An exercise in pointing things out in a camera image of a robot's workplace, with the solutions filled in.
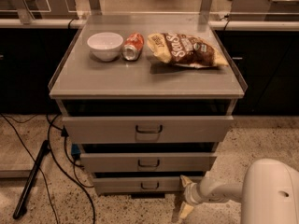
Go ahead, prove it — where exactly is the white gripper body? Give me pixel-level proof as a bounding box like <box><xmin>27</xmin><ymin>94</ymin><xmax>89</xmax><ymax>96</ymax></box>
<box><xmin>184</xmin><ymin>182</ymin><xmax>202</xmax><ymax>206</ymax></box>

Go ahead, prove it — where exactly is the grey top drawer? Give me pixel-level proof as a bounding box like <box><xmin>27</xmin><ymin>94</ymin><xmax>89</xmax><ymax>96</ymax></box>
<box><xmin>63</xmin><ymin>116</ymin><xmax>233</xmax><ymax>144</ymax></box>

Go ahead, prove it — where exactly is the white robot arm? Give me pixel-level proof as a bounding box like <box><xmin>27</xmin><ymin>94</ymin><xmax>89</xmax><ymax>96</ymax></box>
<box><xmin>179</xmin><ymin>159</ymin><xmax>299</xmax><ymax>224</ymax></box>

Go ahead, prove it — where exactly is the grey middle drawer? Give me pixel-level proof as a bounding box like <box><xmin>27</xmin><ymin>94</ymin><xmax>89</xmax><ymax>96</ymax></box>
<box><xmin>80</xmin><ymin>152</ymin><xmax>216</xmax><ymax>173</ymax></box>

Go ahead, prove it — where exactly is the grey bottom drawer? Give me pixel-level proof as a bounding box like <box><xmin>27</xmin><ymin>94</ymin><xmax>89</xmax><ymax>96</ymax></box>
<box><xmin>93</xmin><ymin>176</ymin><xmax>183</xmax><ymax>195</ymax></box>

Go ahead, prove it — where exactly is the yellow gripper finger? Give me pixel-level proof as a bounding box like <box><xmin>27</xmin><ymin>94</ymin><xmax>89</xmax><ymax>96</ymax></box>
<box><xmin>180</xmin><ymin>175</ymin><xmax>194</xmax><ymax>188</ymax></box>
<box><xmin>178</xmin><ymin>202</ymin><xmax>193</xmax><ymax>219</ymax></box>

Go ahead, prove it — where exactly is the clear acrylic barrier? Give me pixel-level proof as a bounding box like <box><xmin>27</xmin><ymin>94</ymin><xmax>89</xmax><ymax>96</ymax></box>
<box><xmin>0</xmin><ymin>0</ymin><xmax>299</xmax><ymax>21</ymax></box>

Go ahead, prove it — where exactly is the black floor cable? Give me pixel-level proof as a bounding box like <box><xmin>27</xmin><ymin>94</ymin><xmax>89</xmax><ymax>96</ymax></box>
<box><xmin>0</xmin><ymin>113</ymin><xmax>97</xmax><ymax>224</ymax></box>

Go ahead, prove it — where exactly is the grey drawer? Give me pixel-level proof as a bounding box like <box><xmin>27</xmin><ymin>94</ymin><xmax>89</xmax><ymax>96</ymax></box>
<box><xmin>93</xmin><ymin>176</ymin><xmax>183</xmax><ymax>195</ymax></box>
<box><xmin>80</xmin><ymin>152</ymin><xmax>216</xmax><ymax>173</ymax></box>
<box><xmin>63</xmin><ymin>116</ymin><xmax>233</xmax><ymax>144</ymax></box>

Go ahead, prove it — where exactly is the black power strip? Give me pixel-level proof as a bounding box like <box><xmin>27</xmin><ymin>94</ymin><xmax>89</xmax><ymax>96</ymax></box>
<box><xmin>13</xmin><ymin>140</ymin><xmax>50</xmax><ymax>219</ymax></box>

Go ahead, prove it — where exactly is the brown yellow chip bag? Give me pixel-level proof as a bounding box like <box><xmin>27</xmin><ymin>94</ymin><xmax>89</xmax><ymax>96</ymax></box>
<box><xmin>147</xmin><ymin>33</ymin><xmax>228</xmax><ymax>69</ymax></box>

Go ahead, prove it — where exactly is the grey drawer cabinet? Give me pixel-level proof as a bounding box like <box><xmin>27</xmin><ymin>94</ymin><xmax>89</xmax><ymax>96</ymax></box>
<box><xmin>49</xmin><ymin>14</ymin><xmax>247</xmax><ymax>181</ymax></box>

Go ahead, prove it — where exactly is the white horizontal rail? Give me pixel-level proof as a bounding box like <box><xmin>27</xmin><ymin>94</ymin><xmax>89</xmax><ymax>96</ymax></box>
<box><xmin>0</xmin><ymin>19</ymin><xmax>299</xmax><ymax>32</ymax></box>

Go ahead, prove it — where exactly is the orange soda can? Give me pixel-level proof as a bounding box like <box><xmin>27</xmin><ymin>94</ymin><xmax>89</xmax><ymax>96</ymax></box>
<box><xmin>121</xmin><ymin>33</ymin><xmax>144</xmax><ymax>61</ymax></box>

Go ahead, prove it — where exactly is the white ceramic bowl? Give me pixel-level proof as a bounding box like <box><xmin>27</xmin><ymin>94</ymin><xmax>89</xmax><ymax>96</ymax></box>
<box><xmin>87</xmin><ymin>32</ymin><xmax>123</xmax><ymax>62</ymax></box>

